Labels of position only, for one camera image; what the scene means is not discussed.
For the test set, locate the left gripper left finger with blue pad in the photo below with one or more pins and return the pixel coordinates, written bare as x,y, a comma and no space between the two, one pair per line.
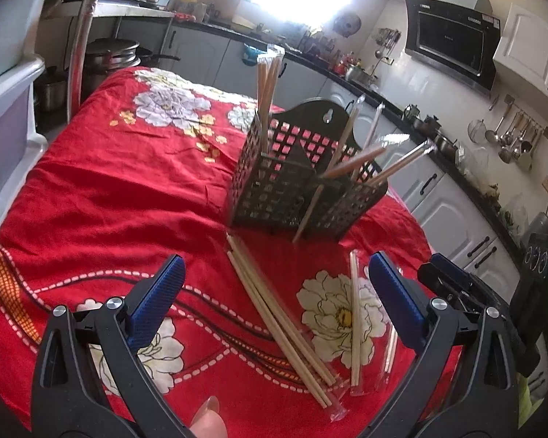
67,398

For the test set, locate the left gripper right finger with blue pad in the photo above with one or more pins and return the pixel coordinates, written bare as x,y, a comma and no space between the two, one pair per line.
463,380

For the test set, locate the chopsticks pair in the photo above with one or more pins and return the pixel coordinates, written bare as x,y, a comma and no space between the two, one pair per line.
383,379
334,160

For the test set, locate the yellow green sleeve forearm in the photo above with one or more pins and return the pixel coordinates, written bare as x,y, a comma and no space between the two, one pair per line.
527,405

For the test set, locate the red floral tablecloth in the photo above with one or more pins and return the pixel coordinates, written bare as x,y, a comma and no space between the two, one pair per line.
142,173

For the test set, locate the dark plastic utensil basket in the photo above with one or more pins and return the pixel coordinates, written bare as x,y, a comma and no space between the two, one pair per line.
279,181

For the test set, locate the hanging ladles rack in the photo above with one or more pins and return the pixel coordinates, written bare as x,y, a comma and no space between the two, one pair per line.
516,136

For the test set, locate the blue bag on cabinet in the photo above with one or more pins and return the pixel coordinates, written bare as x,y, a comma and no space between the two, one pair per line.
250,55

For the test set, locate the black range hood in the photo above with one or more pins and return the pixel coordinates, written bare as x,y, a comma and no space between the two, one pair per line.
459,41

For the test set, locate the white upper wall cabinet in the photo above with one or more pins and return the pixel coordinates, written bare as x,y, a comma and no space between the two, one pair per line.
521,59

